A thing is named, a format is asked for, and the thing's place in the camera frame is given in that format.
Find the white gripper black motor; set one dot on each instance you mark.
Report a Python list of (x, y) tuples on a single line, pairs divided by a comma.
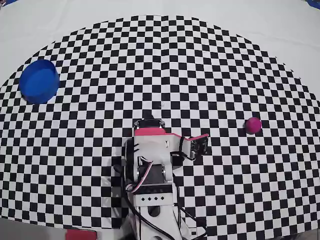
[(149, 124)]

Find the blue round box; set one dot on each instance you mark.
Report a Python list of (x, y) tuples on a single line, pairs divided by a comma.
[(37, 82)]

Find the black camera circuit board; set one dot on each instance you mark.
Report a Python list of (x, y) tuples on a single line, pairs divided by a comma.
[(200, 146)]

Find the red flat block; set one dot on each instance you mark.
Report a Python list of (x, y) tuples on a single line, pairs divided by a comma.
[(81, 235)]

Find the pink faceted ball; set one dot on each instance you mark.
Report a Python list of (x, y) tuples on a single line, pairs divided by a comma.
[(253, 125)]

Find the white checkerboard paper mat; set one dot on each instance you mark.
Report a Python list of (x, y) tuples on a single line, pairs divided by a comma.
[(225, 62)]

